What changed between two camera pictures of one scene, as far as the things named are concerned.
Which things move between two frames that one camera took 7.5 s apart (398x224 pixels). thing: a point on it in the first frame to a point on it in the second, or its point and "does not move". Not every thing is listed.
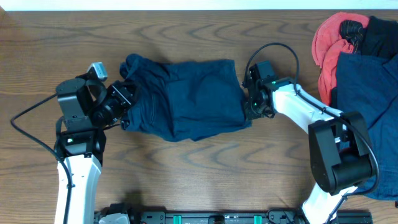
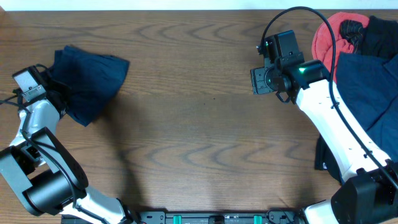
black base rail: x=276 y=216 does not move
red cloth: x=327 y=43 does not move
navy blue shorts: x=186 y=101 to x=93 y=79
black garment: x=380 y=38 does not move
